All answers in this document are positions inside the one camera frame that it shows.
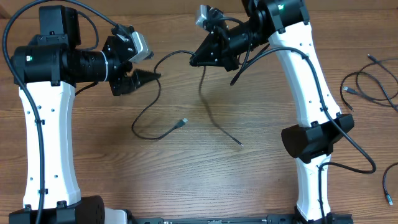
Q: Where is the black usb a cable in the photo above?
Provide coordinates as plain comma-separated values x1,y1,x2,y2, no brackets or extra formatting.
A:
131,50,197,141

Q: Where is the black thin audio cable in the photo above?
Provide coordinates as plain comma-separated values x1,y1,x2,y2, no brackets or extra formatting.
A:
382,161,398,206

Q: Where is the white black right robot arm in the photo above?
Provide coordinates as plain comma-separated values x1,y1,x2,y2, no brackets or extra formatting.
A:
190,0,354,223

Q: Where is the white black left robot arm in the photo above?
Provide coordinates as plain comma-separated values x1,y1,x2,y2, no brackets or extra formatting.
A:
5,1,159,223

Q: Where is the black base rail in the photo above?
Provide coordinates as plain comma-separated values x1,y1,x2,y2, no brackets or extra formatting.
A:
128,213,354,224

